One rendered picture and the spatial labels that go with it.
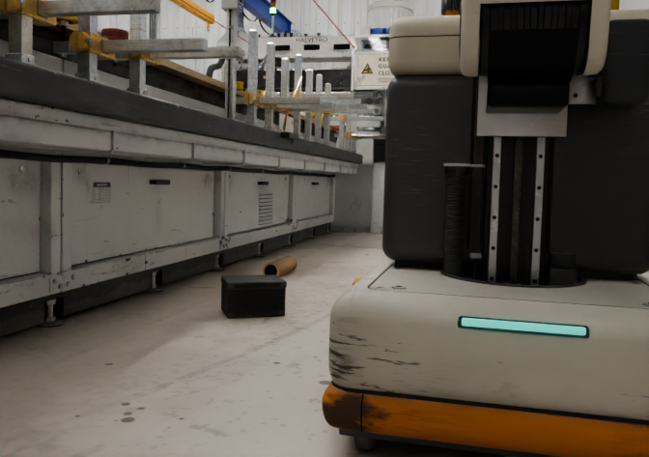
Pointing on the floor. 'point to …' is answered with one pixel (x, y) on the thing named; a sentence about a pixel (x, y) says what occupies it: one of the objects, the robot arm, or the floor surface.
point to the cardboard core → (280, 266)
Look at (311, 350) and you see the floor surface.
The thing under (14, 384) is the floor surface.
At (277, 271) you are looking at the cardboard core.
